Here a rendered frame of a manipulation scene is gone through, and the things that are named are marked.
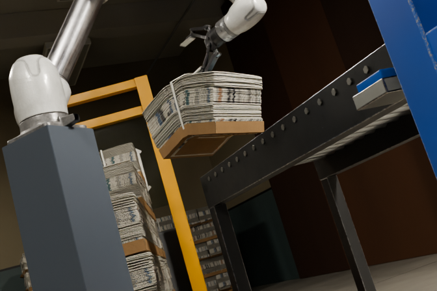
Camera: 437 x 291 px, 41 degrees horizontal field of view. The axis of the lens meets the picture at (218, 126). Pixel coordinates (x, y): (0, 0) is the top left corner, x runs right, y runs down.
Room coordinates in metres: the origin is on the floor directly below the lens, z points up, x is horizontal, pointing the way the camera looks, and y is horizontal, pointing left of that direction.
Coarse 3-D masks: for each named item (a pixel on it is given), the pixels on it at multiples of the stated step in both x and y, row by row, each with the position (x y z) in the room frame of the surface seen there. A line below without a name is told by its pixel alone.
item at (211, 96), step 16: (192, 80) 2.12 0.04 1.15; (208, 80) 2.07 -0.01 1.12; (224, 80) 2.10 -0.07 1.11; (240, 80) 2.16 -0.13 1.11; (256, 80) 2.24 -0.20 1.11; (192, 96) 2.12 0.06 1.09; (208, 96) 2.08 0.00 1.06; (224, 96) 2.11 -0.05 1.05; (240, 96) 2.17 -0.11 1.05; (256, 96) 2.26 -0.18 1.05; (192, 112) 2.13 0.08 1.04; (208, 112) 2.09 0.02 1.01; (224, 112) 2.11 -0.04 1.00; (240, 112) 2.18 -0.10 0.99; (256, 112) 2.26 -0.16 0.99
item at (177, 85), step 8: (176, 80) 2.17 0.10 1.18; (168, 88) 2.20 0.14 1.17; (176, 88) 2.18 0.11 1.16; (168, 96) 2.21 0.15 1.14; (176, 96) 2.18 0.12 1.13; (176, 112) 2.18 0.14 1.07; (184, 112) 2.16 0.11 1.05; (176, 120) 2.19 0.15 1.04; (184, 120) 2.17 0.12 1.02; (192, 136) 2.19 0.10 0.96; (200, 136) 2.22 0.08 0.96; (208, 136) 2.25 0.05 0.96; (216, 136) 2.29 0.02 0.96; (224, 136) 2.34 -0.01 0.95
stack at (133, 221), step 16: (128, 208) 2.18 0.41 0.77; (128, 224) 2.18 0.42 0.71; (144, 224) 2.41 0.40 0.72; (128, 240) 2.18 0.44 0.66; (144, 240) 2.27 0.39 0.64; (128, 256) 2.20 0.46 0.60; (144, 256) 2.18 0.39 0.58; (160, 256) 2.95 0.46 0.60; (144, 272) 2.19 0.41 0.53; (160, 272) 2.58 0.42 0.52; (144, 288) 2.18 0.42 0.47; (160, 288) 2.38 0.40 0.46
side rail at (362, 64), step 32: (384, 64) 1.17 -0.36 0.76; (320, 96) 1.39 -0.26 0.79; (352, 96) 1.29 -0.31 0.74; (288, 128) 1.56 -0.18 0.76; (320, 128) 1.43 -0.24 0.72; (352, 128) 1.34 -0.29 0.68; (224, 160) 1.95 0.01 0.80; (256, 160) 1.76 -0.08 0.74; (288, 160) 1.60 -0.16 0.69; (224, 192) 2.02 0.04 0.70
